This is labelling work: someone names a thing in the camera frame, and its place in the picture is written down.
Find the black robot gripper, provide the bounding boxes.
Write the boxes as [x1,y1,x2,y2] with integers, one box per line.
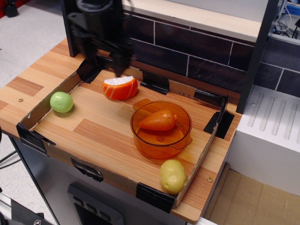
[67,11,133,77]

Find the orange toy carrot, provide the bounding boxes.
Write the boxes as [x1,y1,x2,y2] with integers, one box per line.
[139,109,177,131]

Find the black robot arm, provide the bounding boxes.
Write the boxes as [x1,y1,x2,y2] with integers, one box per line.
[67,0,133,83]

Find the transparent orange plastic pot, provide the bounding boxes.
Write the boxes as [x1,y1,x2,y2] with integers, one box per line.
[130,99,192,159]

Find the cardboard fence with black tape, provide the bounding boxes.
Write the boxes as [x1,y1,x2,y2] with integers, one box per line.
[16,52,235,214]

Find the salmon sushi toy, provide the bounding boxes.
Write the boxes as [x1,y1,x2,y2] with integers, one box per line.
[102,76,138,100]

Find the green toy apple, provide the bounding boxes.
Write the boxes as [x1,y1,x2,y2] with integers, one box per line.
[50,91,74,113]

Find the light wooden shelf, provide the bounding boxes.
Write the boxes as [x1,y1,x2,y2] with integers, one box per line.
[122,0,261,42]

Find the yellow toy potato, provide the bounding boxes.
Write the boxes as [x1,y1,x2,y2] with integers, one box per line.
[160,159,187,195]

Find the grey oven control panel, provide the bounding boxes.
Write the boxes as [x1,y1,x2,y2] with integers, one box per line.
[67,185,125,225]

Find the white toy sink drainboard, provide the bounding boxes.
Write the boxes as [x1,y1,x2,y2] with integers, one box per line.
[227,86,300,195]

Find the black cable on floor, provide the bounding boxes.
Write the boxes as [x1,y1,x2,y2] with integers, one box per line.
[0,150,22,169]

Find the dark grey vertical post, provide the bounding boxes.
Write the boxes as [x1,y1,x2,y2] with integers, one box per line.
[236,0,279,114]

